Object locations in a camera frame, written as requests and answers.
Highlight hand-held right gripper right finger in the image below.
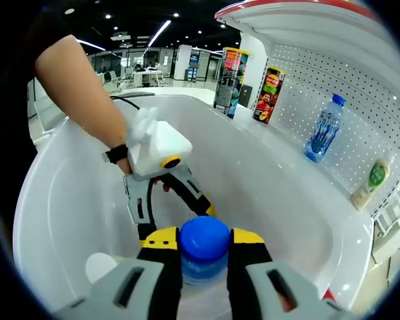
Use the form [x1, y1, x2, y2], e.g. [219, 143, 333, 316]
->
[226, 228, 355, 320]

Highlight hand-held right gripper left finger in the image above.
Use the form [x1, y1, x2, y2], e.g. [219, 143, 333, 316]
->
[53, 226, 183, 320]

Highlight blue-cap water bottle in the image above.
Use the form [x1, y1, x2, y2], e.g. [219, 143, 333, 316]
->
[303, 93, 347, 163]
[179, 215, 232, 288]

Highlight beige bottle green label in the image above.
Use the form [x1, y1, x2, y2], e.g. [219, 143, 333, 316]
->
[349, 156, 391, 213]
[85, 252, 119, 285]

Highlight white shopping basket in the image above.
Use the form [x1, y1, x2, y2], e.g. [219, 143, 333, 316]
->
[11, 93, 375, 320]

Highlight white snack and drink counter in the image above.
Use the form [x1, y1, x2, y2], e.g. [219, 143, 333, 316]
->
[214, 0, 400, 309]

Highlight person's left hand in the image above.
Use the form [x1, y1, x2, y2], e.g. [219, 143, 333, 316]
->
[117, 157, 134, 176]

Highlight white office tables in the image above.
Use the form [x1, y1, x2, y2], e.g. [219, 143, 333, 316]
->
[130, 67, 165, 89]

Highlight black chair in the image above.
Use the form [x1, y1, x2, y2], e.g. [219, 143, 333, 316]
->
[238, 83, 254, 109]

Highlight red chips can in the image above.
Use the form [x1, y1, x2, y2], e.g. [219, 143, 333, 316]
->
[251, 65, 287, 125]

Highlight white furniture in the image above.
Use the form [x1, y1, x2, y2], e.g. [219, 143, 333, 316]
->
[370, 195, 400, 267]

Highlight person's black clothing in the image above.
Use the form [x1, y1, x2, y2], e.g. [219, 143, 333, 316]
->
[0, 13, 73, 267]

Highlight black wrist strap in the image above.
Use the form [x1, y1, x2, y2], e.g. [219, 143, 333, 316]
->
[101, 143, 130, 165]

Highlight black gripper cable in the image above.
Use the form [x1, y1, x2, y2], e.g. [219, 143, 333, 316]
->
[109, 95, 141, 111]

